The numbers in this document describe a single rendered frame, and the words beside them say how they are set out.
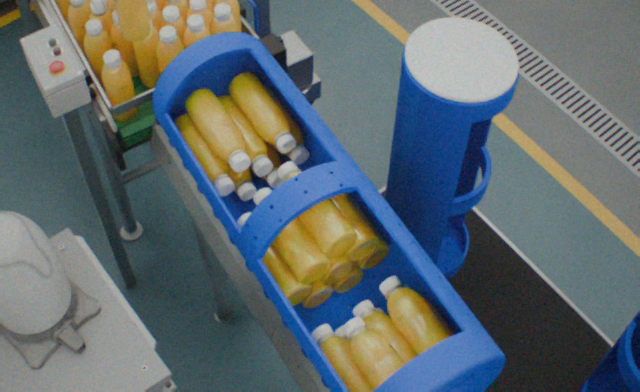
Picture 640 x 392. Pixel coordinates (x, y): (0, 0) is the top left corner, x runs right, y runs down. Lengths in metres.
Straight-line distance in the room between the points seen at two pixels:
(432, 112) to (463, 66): 0.13
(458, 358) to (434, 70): 0.83
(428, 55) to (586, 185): 1.33
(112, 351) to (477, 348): 0.65
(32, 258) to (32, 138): 1.94
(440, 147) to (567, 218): 1.11
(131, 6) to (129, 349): 0.74
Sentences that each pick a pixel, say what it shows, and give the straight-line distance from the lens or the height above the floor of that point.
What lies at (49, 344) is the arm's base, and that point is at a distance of 1.56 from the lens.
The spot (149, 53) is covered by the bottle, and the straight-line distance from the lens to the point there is 2.03.
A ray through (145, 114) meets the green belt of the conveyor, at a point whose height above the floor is 0.90.
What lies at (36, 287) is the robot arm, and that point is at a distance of 1.42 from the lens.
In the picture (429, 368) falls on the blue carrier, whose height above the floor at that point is 1.23.
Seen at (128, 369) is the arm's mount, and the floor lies 1.07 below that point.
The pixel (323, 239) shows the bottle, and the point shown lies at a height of 1.18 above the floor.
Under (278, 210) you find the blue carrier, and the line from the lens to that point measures 1.49.
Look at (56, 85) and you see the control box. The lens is 1.92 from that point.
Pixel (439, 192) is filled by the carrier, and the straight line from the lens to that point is 2.20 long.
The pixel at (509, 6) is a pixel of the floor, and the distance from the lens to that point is 3.75.
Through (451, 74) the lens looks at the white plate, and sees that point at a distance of 1.96.
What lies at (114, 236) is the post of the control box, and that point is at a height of 0.32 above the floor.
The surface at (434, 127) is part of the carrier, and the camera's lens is 2.00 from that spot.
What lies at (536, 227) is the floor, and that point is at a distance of 3.01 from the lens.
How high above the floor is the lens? 2.46
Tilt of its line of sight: 54 degrees down
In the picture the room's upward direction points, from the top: 1 degrees clockwise
